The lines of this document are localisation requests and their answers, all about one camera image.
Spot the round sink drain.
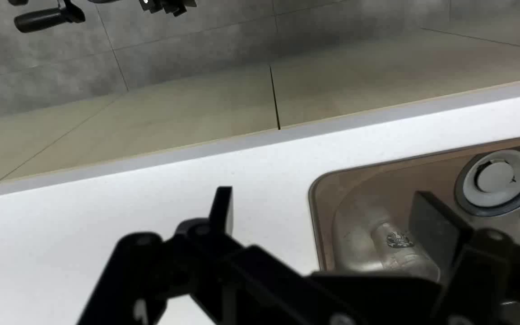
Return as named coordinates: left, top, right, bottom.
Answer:
left=453, top=145, right=520, bottom=219

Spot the beige cabinet door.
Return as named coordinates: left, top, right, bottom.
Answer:
left=268, top=29, right=520, bottom=132
left=0, top=62, right=281, bottom=188

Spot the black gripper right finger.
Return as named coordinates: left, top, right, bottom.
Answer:
left=408, top=190, right=520, bottom=325

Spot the stainless steel sink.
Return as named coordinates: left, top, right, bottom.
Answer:
left=306, top=132, right=520, bottom=325

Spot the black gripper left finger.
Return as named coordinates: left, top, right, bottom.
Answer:
left=77, top=186, right=357, bottom=325

